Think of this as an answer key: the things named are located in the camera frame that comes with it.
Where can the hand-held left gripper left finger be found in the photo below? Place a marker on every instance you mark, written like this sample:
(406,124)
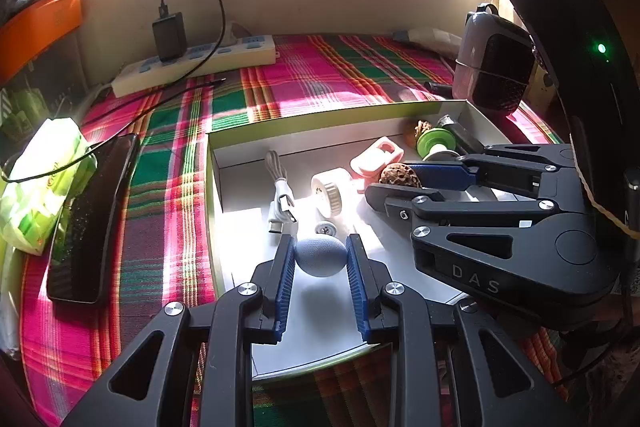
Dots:
(284,287)

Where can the brown walnut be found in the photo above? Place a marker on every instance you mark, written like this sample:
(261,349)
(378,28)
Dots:
(422,127)
(397,174)

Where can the black lighter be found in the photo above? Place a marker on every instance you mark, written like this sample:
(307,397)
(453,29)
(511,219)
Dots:
(467,137)

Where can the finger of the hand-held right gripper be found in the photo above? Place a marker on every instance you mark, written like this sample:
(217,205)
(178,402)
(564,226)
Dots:
(400,202)
(440,172)

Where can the white plastic bag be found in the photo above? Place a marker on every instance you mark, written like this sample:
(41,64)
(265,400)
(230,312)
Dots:
(432,38)

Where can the green and white spool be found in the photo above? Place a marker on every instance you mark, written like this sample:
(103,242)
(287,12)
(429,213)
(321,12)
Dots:
(430,142)

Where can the plaid cloth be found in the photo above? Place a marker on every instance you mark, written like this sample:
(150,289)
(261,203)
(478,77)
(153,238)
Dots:
(165,147)

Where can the white power strip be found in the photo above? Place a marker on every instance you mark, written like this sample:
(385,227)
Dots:
(235,52)

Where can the pink plastic clip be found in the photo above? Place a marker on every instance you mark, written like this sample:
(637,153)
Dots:
(370,162)

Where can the white ribbed wheel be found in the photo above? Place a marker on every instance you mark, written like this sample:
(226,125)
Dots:
(327,189)

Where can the small silver disc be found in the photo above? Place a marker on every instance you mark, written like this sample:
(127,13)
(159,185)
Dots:
(325,227)

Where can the grey blue ball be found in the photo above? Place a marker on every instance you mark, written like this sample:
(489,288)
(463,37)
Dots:
(320,254)

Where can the green tissue pack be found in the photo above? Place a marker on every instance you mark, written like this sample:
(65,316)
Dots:
(40,177)

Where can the black smartphone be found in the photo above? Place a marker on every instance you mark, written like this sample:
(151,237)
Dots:
(90,217)

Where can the black charger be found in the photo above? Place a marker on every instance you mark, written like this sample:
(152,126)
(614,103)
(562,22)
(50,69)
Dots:
(170,37)

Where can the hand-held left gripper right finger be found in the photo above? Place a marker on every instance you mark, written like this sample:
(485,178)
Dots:
(356,287)

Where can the shallow green cardboard box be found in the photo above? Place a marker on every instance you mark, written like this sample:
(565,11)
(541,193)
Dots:
(240,187)

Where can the small grey fan heater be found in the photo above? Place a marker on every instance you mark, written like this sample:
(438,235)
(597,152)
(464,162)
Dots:
(492,67)

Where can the lime green striped box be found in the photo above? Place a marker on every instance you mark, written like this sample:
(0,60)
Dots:
(20,117)

